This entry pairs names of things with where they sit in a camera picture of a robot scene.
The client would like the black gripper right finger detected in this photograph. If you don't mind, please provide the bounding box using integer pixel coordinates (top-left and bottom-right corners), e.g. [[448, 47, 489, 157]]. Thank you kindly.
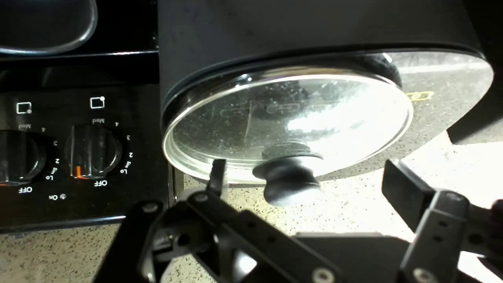
[[381, 158, 503, 283]]

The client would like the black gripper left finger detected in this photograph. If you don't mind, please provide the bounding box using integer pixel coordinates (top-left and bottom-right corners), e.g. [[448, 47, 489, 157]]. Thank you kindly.
[[93, 158, 343, 283]]

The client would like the black stove knob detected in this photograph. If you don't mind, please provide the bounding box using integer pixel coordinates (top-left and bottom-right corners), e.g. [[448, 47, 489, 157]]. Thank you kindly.
[[65, 122, 126, 180], [0, 128, 47, 185]]

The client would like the black electric stove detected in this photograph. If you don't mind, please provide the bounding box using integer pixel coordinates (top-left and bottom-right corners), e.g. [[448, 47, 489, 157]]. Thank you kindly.
[[0, 0, 178, 232]]

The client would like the black air fryer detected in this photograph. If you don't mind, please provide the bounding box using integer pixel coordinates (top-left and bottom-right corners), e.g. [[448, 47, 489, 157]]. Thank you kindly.
[[156, 0, 497, 182]]

